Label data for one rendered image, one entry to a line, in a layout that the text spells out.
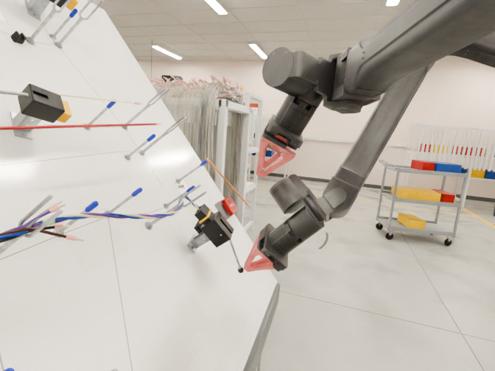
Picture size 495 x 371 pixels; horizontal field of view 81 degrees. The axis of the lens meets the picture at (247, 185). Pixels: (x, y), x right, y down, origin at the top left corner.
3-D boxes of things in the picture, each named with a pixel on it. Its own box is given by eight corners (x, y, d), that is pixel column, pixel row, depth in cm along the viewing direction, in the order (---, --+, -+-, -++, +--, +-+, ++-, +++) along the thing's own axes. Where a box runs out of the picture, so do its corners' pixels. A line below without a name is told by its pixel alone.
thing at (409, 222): (433, 234, 433) (448, 162, 412) (453, 247, 383) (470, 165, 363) (364, 227, 443) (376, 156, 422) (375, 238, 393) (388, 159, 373)
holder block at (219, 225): (216, 248, 62) (230, 239, 61) (199, 228, 61) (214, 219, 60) (220, 237, 66) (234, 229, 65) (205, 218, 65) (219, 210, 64)
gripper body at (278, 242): (258, 252, 58) (286, 231, 55) (263, 227, 67) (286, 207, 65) (281, 273, 59) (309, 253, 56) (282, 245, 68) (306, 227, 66)
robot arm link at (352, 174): (450, 31, 58) (431, 68, 68) (420, 23, 60) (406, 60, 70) (344, 215, 53) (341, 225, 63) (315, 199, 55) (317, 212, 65)
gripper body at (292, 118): (264, 132, 49) (287, 92, 46) (268, 121, 58) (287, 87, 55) (297, 152, 49) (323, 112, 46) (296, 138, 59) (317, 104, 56)
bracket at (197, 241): (194, 253, 63) (211, 243, 62) (187, 245, 63) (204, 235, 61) (199, 241, 68) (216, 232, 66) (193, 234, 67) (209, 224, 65)
